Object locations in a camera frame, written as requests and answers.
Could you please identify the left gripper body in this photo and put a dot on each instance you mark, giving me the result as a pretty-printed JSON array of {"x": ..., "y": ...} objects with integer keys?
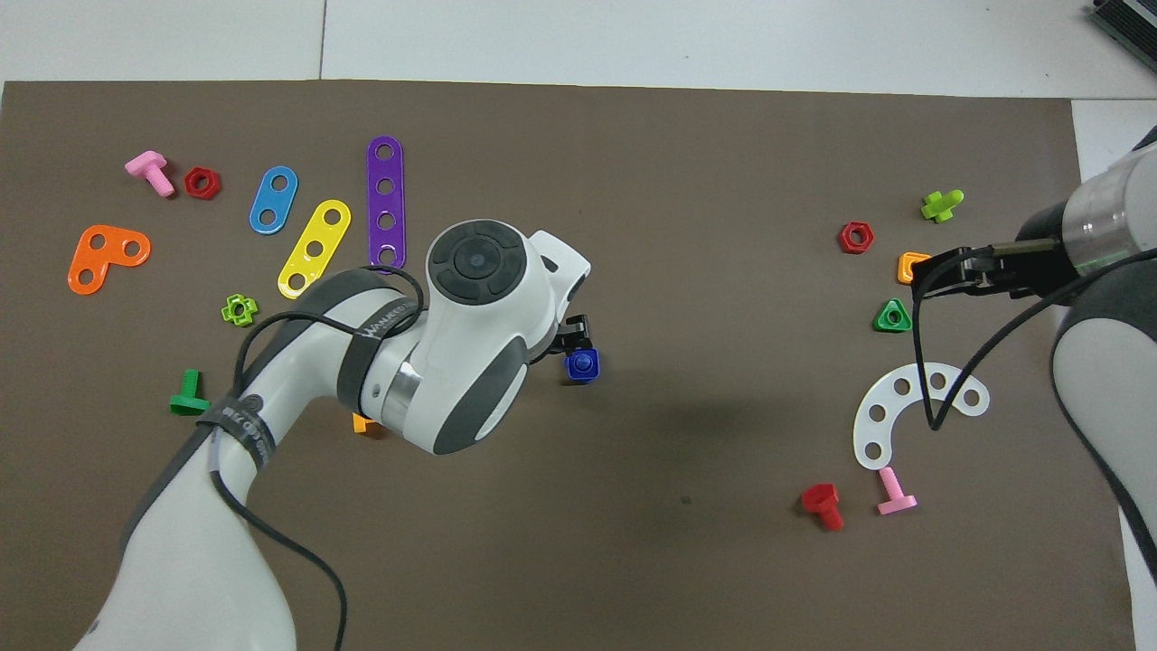
[{"x": 558, "y": 342}]

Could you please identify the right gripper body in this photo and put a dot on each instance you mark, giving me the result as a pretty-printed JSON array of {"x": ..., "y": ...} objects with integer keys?
[{"x": 1044, "y": 258}]

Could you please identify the blue square plastic nut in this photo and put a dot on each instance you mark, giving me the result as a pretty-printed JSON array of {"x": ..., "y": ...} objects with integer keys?
[{"x": 572, "y": 376}]

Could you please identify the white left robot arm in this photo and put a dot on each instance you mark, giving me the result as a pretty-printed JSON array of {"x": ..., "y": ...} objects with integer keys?
[{"x": 181, "y": 561}]

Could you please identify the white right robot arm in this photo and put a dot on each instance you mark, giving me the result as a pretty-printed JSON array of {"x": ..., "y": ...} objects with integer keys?
[{"x": 1112, "y": 362}]

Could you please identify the orange square plastic nut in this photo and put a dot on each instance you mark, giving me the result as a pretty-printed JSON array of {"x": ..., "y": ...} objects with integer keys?
[{"x": 907, "y": 260}]

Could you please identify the lime cross-head plastic screw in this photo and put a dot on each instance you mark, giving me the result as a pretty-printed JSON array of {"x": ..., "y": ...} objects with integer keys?
[{"x": 940, "y": 207}]

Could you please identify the green triangular plastic nut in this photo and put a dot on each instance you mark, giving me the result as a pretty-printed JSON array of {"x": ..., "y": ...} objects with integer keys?
[{"x": 881, "y": 324}]

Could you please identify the red hexagonal plastic nut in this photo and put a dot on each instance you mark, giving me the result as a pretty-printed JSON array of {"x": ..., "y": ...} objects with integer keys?
[
  {"x": 192, "y": 177},
  {"x": 844, "y": 231}
]

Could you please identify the yellow plastic screw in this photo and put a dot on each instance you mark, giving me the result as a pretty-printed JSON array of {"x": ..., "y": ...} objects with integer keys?
[{"x": 360, "y": 423}]

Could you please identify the pink plastic screw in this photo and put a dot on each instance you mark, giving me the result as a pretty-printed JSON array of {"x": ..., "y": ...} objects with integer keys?
[
  {"x": 149, "y": 170},
  {"x": 895, "y": 497}
]

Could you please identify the red plastic screw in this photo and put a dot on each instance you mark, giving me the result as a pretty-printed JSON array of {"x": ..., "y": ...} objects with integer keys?
[{"x": 821, "y": 499}]

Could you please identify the green cross-shaped plastic nut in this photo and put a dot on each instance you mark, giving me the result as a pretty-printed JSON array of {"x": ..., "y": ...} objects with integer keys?
[{"x": 226, "y": 313}]

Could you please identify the green plastic screw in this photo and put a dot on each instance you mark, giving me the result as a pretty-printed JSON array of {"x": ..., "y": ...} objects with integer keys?
[{"x": 190, "y": 384}]

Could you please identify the white curved five-hole plate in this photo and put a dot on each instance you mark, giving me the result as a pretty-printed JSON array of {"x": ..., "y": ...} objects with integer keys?
[{"x": 888, "y": 399}]

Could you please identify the brown table mat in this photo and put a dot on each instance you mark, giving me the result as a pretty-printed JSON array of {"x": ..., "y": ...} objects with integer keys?
[{"x": 687, "y": 181}]

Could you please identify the purple four-hole plastic plate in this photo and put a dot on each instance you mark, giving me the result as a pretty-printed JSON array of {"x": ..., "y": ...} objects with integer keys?
[{"x": 386, "y": 203}]

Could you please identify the dark grey ribbed device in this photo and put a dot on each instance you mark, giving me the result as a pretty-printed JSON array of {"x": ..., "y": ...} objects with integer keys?
[{"x": 1130, "y": 27}]

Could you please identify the yellow three-hole plastic plate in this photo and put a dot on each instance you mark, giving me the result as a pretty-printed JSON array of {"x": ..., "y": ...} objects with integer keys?
[{"x": 324, "y": 232}]

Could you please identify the blue two-hole plastic plate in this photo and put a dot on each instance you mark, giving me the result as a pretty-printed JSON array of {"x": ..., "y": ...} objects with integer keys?
[{"x": 273, "y": 200}]

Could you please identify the orange heart-shaped plastic plate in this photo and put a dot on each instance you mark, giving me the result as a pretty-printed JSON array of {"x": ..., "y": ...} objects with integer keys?
[{"x": 113, "y": 256}]

